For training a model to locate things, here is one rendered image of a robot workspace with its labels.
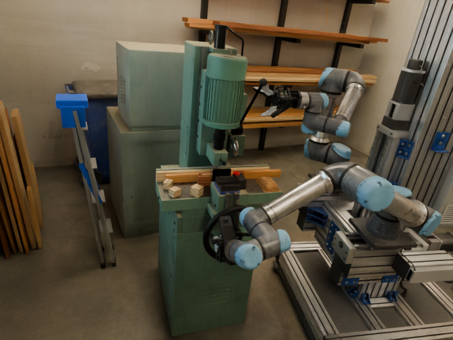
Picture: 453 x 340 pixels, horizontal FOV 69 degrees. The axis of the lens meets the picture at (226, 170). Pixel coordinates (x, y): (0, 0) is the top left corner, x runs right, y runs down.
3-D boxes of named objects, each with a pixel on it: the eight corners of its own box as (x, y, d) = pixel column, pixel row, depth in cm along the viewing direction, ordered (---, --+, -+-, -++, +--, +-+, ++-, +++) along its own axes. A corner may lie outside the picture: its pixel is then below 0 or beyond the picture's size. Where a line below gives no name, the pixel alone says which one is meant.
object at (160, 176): (156, 181, 160) (156, 173, 158) (156, 179, 162) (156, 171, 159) (268, 175, 179) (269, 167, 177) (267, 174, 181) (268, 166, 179)
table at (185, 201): (163, 224, 139) (164, 212, 137) (154, 189, 165) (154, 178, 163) (290, 212, 159) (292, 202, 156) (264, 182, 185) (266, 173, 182)
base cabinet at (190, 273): (170, 337, 185) (175, 235, 155) (157, 266, 234) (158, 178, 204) (245, 322, 200) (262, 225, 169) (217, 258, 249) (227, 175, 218)
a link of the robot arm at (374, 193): (418, 200, 148) (351, 158, 117) (450, 218, 136) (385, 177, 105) (402, 222, 150) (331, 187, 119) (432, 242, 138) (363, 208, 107)
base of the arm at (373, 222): (385, 220, 165) (392, 204, 161) (406, 239, 152) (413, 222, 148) (359, 221, 162) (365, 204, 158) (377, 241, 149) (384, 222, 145)
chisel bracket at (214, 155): (212, 169, 159) (214, 153, 156) (205, 157, 171) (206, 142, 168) (227, 168, 162) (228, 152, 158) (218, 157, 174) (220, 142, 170)
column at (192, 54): (185, 181, 184) (193, 44, 154) (177, 164, 203) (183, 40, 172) (223, 179, 191) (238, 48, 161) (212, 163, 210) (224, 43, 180)
